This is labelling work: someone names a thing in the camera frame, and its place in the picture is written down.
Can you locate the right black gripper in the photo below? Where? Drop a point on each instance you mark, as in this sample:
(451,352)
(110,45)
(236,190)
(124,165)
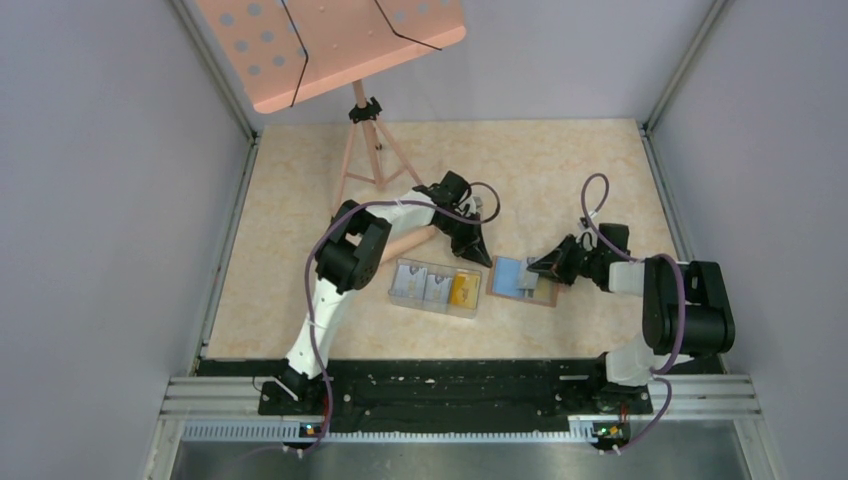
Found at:
(555,262)

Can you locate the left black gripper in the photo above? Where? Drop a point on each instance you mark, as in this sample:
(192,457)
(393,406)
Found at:
(472,246)

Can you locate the silver credit card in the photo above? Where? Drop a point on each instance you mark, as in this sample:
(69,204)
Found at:
(527,280)

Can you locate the brown leather card holder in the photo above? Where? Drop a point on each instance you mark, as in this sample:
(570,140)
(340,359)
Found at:
(509,278)

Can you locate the clear plastic card box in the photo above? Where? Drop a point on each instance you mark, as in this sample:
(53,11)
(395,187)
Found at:
(423,305)

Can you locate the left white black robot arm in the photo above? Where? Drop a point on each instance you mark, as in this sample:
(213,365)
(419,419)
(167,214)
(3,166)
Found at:
(346,258)

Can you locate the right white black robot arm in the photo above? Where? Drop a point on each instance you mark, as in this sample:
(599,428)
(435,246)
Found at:
(685,311)

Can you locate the yellow credit card stack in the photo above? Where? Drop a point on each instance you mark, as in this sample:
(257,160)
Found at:
(465,289)

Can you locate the grey white credit card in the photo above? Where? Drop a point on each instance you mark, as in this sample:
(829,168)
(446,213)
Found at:
(409,281)

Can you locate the pink music stand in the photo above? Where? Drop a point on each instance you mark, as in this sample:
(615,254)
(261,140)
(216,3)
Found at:
(286,52)

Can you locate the pink cylindrical handle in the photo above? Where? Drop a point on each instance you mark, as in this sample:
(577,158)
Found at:
(406,242)

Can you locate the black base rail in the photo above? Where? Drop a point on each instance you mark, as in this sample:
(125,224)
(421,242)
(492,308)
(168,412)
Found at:
(458,396)

